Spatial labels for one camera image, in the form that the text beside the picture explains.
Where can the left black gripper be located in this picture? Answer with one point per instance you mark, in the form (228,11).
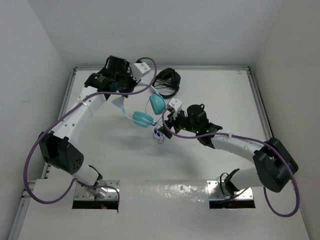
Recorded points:
(133,81)

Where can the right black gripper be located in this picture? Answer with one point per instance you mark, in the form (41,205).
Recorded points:
(172,121)

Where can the teal cat-ear headphones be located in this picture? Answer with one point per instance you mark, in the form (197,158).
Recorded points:
(142,109)

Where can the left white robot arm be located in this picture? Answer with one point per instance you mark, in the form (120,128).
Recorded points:
(58,146)

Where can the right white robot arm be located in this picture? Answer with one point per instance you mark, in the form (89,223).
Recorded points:
(274,166)

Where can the black headphones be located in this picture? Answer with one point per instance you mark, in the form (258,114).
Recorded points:
(167,79)

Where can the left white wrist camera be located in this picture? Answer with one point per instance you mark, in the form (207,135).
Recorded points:
(139,70)

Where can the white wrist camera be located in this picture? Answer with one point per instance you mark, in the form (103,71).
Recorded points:
(139,70)
(176,105)

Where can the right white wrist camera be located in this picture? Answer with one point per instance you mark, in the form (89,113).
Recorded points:
(176,105)

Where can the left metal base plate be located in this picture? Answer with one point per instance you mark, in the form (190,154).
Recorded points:
(105,197)

